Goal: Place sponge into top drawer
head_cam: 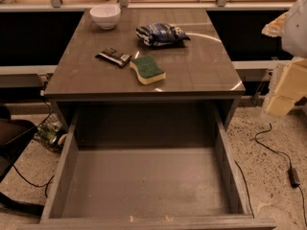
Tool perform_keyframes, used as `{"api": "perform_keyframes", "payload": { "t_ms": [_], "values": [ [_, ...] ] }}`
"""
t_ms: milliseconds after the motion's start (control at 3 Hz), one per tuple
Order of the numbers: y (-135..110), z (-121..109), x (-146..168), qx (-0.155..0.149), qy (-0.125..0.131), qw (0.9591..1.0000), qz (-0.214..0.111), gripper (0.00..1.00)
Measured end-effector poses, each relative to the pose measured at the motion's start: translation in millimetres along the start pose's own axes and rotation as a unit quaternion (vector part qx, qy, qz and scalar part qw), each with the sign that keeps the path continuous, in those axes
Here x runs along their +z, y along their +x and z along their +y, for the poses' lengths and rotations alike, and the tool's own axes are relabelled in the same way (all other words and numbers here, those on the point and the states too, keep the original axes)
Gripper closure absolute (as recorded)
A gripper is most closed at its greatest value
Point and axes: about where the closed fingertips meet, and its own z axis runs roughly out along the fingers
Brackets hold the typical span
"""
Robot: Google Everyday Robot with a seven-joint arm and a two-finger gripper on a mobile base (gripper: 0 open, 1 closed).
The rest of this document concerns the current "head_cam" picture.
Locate wire basket with cans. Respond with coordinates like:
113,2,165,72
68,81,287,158
34,113,67,153

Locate dark chocolate bar wrapper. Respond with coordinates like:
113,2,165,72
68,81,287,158
95,47,131,68

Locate green yellow sponge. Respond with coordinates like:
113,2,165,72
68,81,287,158
130,56,166,85

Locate blue white snack bag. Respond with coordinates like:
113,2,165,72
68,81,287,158
135,23,190,47

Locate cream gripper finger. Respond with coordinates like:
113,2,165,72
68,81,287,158
262,12,288,37
265,58,307,118

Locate black chair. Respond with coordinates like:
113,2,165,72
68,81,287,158
0,105,43,217

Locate open grey top drawer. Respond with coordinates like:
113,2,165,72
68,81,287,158
16,103,278,230

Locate black thin floor cable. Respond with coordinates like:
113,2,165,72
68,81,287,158
12,164,56,199

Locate black power adapter cable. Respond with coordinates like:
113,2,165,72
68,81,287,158
254,122,307,227

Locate white ceramic bowl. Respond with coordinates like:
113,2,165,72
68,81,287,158
89,4,121,30

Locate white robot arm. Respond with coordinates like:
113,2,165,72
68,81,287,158
262,0,307,118

